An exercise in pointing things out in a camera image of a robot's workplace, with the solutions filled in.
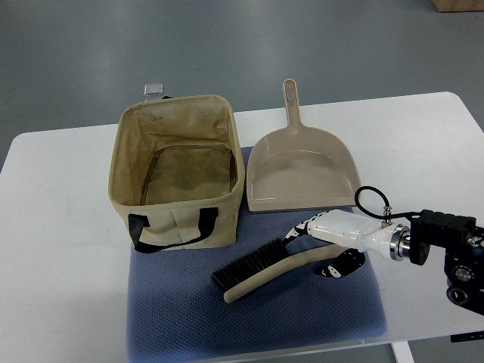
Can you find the pink hand broom black bristles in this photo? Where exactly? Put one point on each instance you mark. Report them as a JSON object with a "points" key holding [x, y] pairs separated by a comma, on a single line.
{"points": [[267, 262]]}

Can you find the pink plastic dustpan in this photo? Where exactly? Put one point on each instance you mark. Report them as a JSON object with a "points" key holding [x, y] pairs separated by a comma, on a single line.
{"points": [[299, 167]]}

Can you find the small clear plastic box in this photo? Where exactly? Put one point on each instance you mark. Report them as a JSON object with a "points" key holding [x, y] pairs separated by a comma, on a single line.
{"points": [[153, 90]]}

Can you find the white table leg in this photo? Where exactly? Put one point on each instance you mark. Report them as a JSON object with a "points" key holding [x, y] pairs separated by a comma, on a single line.
{"points": [[402, 352]]}

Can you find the black table control panel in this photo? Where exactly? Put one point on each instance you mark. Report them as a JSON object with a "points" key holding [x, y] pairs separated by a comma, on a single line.
{"points": [[466, 337]]}

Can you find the beige yellow fabric bag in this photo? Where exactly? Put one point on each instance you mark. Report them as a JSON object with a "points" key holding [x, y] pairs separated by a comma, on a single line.
{"points": [[177, 173]]}

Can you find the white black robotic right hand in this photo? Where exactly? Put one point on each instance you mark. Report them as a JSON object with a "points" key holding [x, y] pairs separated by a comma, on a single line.
{"points": [[356, 234]]}

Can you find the blue mesh cushion mat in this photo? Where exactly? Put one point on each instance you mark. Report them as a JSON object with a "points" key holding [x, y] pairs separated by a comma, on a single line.
{"points": [[175, 313]]}

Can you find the brown cardboard box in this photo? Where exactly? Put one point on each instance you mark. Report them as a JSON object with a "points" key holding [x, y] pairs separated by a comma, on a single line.
{"points": [[446, 6]]}

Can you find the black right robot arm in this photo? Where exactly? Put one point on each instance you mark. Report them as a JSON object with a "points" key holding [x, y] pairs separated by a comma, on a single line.
{"points": [[459, 236]]}

